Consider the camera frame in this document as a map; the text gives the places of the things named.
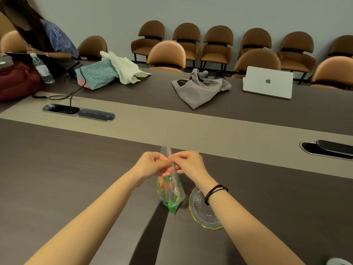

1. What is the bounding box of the row of brown chairs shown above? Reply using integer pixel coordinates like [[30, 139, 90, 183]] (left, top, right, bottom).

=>
[[131, 20, 353, 84]]

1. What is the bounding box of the yellow-rimmed glass plate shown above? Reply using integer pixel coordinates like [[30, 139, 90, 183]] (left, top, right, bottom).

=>
[[189, 186, 224, 231]]

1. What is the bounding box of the dark red bag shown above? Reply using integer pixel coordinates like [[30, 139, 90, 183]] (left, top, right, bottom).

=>
[[0, 61, 45, 103]]

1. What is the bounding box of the person's right hand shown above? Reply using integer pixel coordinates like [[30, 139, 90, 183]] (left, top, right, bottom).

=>
[[168, 151, 211, 186]]

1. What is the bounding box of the cream white cloth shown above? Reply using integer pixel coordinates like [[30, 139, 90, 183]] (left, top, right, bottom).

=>
[[99, 51, 152, 85]]

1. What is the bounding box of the tan padded chair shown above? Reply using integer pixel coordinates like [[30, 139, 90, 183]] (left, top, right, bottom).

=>
[[0, 30, 29, 54], [77, 35, 108, 61], [231, 49, 281, 79], [311, 56, 353, 90], [146, 40, 186, 73]]

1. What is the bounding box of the person's left hand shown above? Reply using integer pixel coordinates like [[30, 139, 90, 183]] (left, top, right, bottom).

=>
[[132, 151, 173, 188]]

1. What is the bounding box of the person's right forearm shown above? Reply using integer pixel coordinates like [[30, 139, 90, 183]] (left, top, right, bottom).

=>
[[197, 175, 307, 265]]

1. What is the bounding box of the black hair tie wristband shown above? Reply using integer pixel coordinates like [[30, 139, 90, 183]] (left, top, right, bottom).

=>
[[204, 184, 229, 206]]

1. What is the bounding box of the clear plastic water bottle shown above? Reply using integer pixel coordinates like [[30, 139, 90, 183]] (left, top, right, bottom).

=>
[[29, 53, 55, 84]]

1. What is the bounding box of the person's left forearm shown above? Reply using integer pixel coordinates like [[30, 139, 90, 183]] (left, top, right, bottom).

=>
[[24, 170, 144, 265]]

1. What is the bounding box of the black cable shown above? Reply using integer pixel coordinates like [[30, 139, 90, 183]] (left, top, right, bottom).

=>
[[31, 65, 86, 108]]

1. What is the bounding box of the silver laptop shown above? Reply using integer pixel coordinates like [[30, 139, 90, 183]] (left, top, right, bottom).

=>
[[242, 66, 294, 100]]

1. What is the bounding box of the teal patterned pouch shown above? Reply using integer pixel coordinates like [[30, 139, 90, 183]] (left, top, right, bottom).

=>
[[75, 58, 120, 90]]

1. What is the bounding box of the black table socket box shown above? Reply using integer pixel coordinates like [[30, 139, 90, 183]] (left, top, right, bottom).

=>
[[299, 139, 353, 162], [42, 104, 116, 122]]

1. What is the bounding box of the clear bag of colourful candies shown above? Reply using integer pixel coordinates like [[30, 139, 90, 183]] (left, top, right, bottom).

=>
[[156, 135, 186, 217]]

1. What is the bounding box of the grey cloth bag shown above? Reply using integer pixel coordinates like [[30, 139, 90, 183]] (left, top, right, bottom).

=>
[[171, 68, 232, 110]]

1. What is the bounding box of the black laptop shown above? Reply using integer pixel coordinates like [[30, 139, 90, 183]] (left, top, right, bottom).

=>
[[5, 52, 83, 78]]

